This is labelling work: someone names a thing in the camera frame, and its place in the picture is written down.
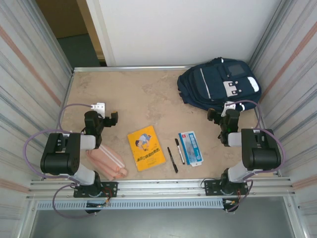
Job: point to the blue ruler set package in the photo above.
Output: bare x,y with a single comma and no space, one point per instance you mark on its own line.
192,148

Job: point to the yellow book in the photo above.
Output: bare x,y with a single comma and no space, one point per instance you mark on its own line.
146,148

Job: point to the navy blue backpack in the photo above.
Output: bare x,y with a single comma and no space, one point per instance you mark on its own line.
215,81

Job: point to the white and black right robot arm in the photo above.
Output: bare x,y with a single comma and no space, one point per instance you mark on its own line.
262,153

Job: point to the thin aluminium table edge rail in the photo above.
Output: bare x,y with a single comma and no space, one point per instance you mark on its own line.
123,68

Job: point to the white marker pen black cap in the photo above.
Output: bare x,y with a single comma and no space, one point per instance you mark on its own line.
180,151

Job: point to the all black marker pen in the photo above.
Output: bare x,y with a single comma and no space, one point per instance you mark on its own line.
172,160

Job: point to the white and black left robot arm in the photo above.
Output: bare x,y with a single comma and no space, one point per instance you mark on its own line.
59,153

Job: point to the pink pencil case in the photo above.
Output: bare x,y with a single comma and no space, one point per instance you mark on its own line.
109,161

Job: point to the wide aluminium mounting rail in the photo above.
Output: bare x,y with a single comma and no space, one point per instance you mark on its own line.
161,189

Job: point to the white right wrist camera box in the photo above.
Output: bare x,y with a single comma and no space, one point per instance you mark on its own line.
229,105

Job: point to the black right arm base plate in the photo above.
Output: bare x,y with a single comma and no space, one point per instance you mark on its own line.
210,187

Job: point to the aluminium side rail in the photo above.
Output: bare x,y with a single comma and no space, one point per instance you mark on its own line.
66,99

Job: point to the white door frame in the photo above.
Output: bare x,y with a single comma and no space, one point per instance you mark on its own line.
104,37

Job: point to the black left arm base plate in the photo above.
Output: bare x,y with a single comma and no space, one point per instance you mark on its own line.
111,189

